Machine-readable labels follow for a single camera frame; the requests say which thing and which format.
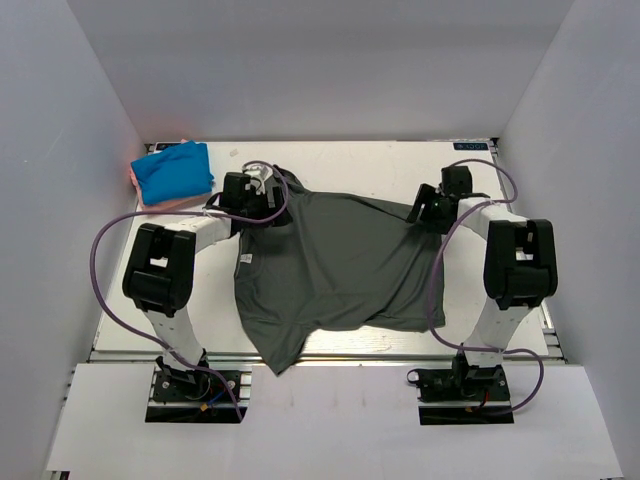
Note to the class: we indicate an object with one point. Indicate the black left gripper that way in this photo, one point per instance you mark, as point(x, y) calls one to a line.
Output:
point(278, 200)

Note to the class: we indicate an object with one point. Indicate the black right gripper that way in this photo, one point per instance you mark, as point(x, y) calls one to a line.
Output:
point(427, 194)

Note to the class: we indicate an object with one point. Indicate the dark grey t-shirt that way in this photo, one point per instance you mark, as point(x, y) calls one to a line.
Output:
point(343, 262)

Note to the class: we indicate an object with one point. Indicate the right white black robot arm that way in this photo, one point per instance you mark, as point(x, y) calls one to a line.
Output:
point(476, 355)

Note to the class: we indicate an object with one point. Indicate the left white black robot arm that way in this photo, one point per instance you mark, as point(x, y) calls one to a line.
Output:
point(159, 276)

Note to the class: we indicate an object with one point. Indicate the folded pink t-shirt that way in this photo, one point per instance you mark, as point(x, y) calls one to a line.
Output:
point(165, 202)

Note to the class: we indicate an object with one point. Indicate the folded blue t-shirt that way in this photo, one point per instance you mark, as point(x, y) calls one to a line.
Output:
point(172, 172)

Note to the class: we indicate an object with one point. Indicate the blue logo sticker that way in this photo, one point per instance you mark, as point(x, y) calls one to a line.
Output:
point(470, 146)

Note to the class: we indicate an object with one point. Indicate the white front cover board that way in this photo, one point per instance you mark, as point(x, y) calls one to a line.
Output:
point(324, 422)

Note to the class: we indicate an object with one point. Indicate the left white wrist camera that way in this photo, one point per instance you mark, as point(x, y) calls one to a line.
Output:
point(258, 177)

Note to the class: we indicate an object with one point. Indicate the aluminium table frame rail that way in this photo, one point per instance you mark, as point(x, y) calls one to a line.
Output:
point(520, 270)

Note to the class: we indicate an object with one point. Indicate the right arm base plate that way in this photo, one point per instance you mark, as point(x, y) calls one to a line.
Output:
point(447, 397)

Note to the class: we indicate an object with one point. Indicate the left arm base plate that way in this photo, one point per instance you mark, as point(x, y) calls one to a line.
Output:
point(205, 400)

